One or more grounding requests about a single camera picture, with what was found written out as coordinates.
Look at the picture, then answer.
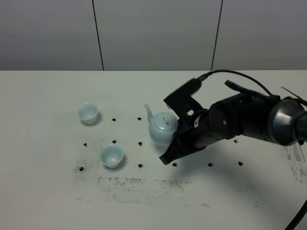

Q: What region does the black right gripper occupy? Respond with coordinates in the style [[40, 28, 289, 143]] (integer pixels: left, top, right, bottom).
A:
[[159, 94, 273, 165]]

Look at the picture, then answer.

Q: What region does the blue porcelain teapot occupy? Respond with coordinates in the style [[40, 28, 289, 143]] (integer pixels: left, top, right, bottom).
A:
[[144, 104, 177, 146]]

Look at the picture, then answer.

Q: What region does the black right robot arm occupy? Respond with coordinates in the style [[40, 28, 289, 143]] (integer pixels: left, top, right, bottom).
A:
[[160, 93, 307, 165]]

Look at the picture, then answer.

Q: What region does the near blue porcelain teacup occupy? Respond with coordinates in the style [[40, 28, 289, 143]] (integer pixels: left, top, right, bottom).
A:
[[99, 145, 124, 169]]

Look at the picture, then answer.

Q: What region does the blue porcelain teacup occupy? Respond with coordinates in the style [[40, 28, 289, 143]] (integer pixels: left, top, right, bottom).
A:
[[99, 145, 124, 169], [78, 103, 99, 125]]

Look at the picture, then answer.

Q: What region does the far blue porcelain teacup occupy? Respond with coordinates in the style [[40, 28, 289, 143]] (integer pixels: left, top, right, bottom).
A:
[[78, 103, 99, 125]]

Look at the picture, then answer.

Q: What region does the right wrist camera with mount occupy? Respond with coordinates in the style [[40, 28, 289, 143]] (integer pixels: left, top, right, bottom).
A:
[[164, 79, 203, 119]]

